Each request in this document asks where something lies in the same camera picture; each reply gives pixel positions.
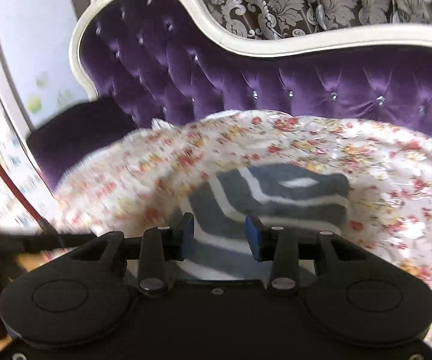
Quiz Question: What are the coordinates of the grey white striped sweater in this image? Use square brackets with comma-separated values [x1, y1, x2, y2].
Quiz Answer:
[168, 163, 350, 281]

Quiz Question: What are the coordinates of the floral bed sheet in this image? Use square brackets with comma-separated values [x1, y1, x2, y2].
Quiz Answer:
[50, 108, 432, 357]

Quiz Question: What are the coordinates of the purple tufted headboard white frame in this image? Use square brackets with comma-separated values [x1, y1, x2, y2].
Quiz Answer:
[27, 0, 432, 189]

